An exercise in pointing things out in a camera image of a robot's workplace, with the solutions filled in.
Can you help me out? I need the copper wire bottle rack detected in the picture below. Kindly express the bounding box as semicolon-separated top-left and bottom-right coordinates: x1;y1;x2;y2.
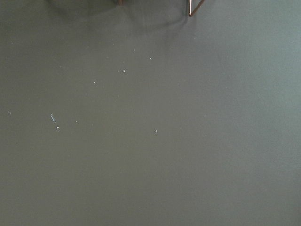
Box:
113;0;205;17

